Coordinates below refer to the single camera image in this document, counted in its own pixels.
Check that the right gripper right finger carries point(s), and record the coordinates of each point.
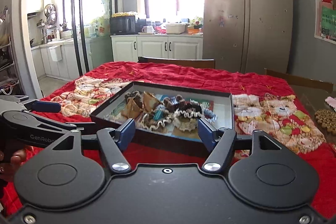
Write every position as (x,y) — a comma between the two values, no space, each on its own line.
(221,144)

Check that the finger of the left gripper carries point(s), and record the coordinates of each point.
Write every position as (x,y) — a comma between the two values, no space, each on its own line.
(45,107)
(86,128)

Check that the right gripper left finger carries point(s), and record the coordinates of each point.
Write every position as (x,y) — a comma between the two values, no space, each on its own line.
(111,142)

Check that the blue grey knitted scrunchie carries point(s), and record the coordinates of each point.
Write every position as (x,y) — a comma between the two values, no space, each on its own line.
(209,115)

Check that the cream knitted scrunchie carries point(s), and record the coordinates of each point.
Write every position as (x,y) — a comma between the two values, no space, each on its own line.
(185,124)

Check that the brown paper pyramid pouch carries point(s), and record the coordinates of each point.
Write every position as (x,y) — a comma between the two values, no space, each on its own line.
(131,110)

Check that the brown cream-edged scrunchie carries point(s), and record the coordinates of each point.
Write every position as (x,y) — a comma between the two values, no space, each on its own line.
(189,110)

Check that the brown fuzzy hair claw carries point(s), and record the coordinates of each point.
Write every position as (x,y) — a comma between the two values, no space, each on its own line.
(135,96)
(174,103)

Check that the small teal clip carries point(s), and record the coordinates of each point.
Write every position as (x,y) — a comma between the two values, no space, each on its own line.
(159,114)

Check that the person's left hand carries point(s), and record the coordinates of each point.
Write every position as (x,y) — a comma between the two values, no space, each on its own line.
(8,169)

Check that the paper pyramid pouch in box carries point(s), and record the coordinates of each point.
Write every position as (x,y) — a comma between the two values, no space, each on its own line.
(150,102)

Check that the white hanging bin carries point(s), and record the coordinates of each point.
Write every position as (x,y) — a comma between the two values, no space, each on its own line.
(55,53)

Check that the black shallow cardboard box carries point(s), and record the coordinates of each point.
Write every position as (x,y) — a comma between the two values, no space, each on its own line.
(166,117)

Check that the wooden chair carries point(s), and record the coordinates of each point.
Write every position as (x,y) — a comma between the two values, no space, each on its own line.
(200,63)
(301,81)

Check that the white kitchen cabinet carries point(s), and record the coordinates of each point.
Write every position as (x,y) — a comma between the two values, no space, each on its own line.
(182,46)

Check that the wooden bead trivet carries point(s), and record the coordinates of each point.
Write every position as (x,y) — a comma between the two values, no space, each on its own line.
(327,120)

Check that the black microwave oven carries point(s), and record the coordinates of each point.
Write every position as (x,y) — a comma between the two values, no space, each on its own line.
(122,25)

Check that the white mug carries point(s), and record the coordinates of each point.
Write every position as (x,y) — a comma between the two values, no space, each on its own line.
(148,30)

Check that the white plastic basin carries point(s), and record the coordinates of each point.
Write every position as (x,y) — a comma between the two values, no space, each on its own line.
(175,28)

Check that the silver double-door refrigerator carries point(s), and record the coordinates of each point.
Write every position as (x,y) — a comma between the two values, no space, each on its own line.
(248,35)

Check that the black sliding glass door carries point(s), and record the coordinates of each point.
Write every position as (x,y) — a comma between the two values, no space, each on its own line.
(90,45)

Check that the green notice paper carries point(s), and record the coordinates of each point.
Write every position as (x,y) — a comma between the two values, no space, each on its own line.
(328,23)

